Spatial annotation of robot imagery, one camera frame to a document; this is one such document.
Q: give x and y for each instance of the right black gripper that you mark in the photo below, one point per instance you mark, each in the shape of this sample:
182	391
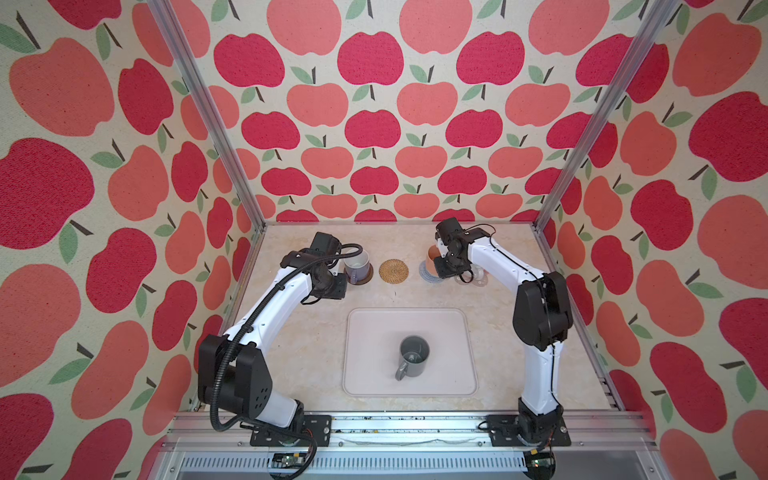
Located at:
443	272

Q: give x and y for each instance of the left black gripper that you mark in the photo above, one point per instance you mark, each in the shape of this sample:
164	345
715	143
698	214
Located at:
340	291

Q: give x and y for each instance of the salmon pink ceramic mug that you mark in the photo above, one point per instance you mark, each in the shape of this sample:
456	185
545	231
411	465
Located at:
432	254

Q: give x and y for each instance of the lavender ceramic mug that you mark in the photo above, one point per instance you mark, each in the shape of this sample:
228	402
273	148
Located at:
360	260

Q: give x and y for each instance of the pink flower coaster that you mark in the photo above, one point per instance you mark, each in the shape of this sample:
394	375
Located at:
479	277

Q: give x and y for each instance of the grey woven round coaster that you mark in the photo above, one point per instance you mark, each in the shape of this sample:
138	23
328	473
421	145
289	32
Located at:
426	275

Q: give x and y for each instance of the brown wooden round coaster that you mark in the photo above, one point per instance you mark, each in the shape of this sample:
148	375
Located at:
359	276

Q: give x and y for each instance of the tan rattan round coaster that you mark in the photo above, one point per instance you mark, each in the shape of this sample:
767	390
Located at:
393	271

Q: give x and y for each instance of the dark grey ceramic mug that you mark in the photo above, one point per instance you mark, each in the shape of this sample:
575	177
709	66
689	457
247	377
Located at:
414	353

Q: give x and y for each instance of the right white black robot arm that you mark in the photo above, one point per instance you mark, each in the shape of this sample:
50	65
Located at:
541	318

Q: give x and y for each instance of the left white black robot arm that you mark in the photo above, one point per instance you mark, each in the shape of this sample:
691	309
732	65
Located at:
233	376

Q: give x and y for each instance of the beige rectangular tray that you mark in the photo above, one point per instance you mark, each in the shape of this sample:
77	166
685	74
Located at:
372	353

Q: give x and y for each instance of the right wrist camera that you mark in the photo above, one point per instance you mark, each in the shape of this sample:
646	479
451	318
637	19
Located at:
448	231

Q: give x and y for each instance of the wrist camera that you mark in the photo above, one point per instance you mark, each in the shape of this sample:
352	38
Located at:
324	245
448	231

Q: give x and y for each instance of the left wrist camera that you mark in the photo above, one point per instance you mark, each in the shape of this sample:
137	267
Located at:
324	245

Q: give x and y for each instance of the left aluminium frame post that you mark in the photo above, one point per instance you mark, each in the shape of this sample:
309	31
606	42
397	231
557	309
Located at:
174	37

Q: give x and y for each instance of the aluminium frame post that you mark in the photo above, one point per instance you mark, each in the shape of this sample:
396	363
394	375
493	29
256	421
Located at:
651	26
174	37

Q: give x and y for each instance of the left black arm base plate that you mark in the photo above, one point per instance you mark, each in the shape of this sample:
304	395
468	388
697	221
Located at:
315	428

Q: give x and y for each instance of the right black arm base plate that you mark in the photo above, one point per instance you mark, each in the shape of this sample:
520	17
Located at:
514	431

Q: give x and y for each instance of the front aluminium frame rail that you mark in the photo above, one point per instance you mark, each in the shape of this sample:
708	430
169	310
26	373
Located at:
606	444

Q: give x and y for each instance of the right aluminium frame post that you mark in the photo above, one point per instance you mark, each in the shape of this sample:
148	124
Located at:
651	26

